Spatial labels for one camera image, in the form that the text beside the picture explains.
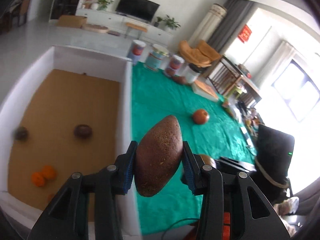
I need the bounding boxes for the small orange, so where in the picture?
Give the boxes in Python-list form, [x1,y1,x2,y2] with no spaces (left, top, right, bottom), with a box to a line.
[41,165,57,181]
[31,172,46,187]

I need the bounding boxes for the dark wrinkled fruit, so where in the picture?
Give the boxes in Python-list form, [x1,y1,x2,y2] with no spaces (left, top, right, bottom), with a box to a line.
[14,126,29,141]
[73,124,93,139]

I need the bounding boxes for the brown sweet potato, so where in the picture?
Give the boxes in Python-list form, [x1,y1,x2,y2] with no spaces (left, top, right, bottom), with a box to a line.
[135,115,183,197]

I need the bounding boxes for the green round fruit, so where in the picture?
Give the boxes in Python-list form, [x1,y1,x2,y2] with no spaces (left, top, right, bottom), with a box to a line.
[200,154,216,168]

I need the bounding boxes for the orange fuzzy cloth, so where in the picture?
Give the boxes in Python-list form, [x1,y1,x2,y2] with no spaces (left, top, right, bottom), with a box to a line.
[190,211,232,240]

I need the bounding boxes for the white snack bag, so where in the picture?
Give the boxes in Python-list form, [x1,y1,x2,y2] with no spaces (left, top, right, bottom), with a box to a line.
[222,100,241,121]

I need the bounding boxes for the green satin tablecloth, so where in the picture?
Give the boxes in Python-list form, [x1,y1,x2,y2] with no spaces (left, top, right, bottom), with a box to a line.
[131,62,255,236]

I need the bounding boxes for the red apple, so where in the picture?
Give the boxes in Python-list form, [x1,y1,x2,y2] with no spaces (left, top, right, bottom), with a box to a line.
[192,109,210,125]

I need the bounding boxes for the wooden chair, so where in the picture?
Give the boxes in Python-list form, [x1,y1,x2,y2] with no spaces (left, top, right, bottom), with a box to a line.
[208,56,243,95]

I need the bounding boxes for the flat white orange box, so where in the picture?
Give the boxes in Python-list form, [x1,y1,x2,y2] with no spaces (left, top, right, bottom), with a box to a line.
[191,80,219,102]

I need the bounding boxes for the white jar black lid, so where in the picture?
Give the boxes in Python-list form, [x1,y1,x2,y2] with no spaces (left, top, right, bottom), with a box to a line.
[183,63,201,84]

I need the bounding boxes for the orange lounge chair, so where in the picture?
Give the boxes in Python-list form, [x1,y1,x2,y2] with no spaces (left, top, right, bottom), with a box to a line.
[178,40,221,68]

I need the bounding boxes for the red white can right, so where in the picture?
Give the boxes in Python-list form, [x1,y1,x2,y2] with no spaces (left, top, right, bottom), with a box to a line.
[164,55,184,77]

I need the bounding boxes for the red white can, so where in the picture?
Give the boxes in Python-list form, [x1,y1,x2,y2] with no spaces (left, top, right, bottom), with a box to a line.
[164,55,184,77]
[127,40,146,66]

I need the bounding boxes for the white standing air conditioner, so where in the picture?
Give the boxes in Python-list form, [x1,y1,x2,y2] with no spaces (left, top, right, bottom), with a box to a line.
[188,3,227,47]

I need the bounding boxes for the grey curtain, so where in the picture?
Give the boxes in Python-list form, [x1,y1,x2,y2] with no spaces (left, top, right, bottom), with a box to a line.
[207,0,257,54]

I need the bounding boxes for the clear glass jar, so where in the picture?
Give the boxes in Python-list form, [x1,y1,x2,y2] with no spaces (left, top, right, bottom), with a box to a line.
[144,44,169,70]

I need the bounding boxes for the potted green plant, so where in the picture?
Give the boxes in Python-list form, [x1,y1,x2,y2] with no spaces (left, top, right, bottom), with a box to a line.
[163,15,181,32]

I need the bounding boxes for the red white can left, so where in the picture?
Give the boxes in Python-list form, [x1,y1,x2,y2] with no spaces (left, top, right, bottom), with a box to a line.
[127,40,146,66]

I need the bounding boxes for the small potted plant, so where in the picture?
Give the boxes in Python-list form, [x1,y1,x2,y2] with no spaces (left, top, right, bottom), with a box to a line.
[153,16,163,28]

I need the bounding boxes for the white tv cabinet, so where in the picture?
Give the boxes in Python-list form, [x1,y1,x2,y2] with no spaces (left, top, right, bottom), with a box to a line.
[75,9,173,47]

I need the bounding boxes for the black television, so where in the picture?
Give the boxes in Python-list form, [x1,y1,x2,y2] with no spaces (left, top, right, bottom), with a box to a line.
[116,0,160,22]

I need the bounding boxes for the black cable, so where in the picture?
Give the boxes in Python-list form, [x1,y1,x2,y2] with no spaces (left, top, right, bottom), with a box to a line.
[159,217,201,240]

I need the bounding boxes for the red wall hanging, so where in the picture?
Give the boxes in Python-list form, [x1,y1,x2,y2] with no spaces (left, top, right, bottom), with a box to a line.
[238,25,252,43]

